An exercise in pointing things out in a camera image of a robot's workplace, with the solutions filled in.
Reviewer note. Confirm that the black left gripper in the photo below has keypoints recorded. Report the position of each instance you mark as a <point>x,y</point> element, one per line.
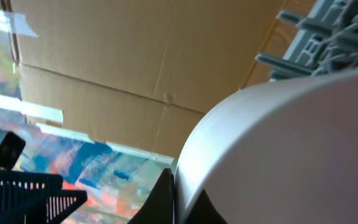
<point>27,197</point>

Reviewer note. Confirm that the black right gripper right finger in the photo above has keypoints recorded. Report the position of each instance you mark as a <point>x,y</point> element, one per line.
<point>204,212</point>

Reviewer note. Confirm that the brown cardboard box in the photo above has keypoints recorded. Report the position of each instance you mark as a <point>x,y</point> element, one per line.
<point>142,73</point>

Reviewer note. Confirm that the grey plastic dish rack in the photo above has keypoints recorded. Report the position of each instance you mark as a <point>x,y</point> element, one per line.
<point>326,42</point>

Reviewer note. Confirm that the pink plastic bowl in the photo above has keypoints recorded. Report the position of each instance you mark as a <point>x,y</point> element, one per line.
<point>278,152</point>

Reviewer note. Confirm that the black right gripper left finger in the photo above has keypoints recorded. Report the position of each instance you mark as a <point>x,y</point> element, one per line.
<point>159,205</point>

